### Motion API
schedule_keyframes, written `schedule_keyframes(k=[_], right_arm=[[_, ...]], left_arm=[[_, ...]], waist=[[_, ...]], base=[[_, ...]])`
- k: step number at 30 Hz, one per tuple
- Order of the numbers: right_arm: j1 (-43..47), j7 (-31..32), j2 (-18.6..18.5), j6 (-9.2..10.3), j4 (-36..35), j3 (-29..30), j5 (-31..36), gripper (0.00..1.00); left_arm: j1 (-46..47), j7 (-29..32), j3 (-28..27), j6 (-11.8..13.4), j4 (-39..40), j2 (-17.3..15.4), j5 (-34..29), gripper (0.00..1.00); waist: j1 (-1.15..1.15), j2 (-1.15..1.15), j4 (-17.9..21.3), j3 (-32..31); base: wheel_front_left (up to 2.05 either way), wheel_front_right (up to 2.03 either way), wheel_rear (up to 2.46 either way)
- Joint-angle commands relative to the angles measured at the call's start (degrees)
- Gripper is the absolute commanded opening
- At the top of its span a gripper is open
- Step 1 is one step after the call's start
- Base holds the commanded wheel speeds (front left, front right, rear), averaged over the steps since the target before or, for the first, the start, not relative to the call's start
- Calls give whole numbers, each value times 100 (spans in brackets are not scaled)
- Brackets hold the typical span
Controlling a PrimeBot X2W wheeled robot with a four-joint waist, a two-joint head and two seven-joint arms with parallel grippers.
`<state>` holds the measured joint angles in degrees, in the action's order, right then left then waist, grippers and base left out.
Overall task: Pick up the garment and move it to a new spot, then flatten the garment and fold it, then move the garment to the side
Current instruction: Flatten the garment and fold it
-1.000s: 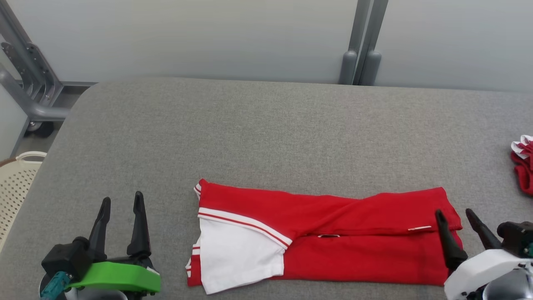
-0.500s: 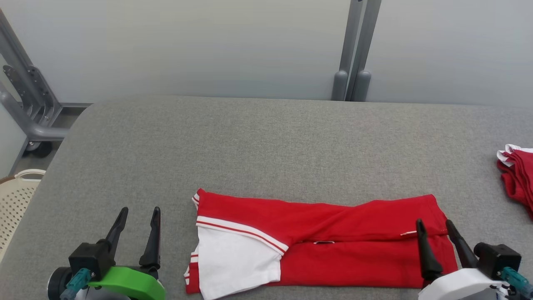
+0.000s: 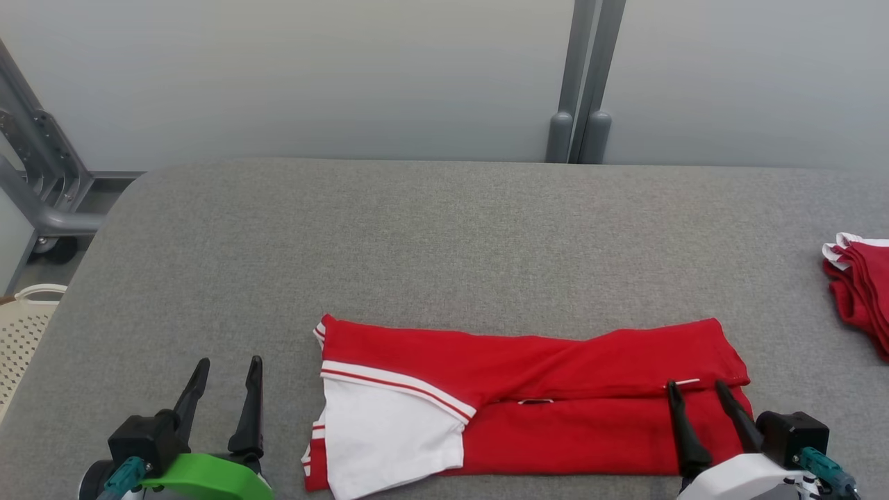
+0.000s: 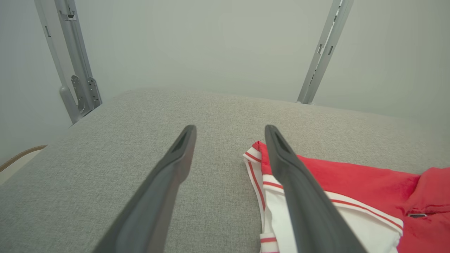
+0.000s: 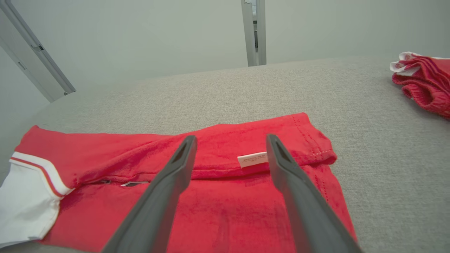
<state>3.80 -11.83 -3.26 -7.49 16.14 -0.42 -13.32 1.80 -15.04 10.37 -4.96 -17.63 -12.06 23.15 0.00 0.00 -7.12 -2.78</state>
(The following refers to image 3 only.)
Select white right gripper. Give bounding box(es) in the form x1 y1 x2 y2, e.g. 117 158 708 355
665 380 813 500

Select grey metal cart frame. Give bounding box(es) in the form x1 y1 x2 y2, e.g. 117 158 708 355
0 38 105 292

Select cream laundry basket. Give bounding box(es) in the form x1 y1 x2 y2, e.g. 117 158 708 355
0 283 68 417

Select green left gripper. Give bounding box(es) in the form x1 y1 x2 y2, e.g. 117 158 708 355
139 356 275 500

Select black caster wheel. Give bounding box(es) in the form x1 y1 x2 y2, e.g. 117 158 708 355
29 236 78 265

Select red white jersey shirt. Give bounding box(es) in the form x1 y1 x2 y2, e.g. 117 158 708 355
301 314 754 500

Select red shorts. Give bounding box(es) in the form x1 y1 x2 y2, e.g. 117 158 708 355
822 233 889 362

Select grey partition post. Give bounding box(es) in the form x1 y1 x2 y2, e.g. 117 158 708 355
580 0 627 165
545 0 599 164

